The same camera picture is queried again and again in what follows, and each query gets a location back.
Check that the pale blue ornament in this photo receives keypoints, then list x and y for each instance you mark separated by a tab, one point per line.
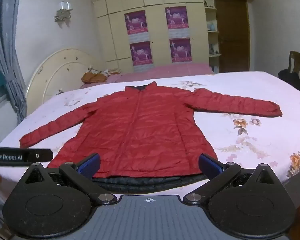
211	26

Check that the small shelf figurine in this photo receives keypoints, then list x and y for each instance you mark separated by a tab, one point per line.
205	3

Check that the orange pillow bundle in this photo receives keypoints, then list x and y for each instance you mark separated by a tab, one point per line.
93	77

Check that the dark shelf ornaments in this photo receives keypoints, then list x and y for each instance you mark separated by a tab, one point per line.
213	50

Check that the red puffer jacket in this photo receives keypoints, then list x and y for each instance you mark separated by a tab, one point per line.
140	130

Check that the pink wall poster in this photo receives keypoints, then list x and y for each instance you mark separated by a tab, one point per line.
141	53
136	22
180	50
177	17

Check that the brown wooden door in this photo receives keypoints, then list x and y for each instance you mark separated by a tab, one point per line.
233	35

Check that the cream wooden headboard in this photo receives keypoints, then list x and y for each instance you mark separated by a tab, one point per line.
60	67

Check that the white floral bed sheet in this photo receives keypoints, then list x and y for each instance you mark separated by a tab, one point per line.
252	145

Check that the pink quilt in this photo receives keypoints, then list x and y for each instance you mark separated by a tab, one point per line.
165	71

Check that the grey curtain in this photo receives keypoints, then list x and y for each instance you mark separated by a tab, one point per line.
5	37

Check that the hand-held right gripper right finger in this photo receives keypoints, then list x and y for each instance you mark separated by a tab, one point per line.
210	166

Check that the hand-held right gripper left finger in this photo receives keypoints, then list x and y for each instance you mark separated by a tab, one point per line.
91	166

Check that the wall lamp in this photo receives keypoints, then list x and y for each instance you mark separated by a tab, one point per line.
63	13

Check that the cream wardrobe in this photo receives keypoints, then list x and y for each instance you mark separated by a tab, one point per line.
157	47

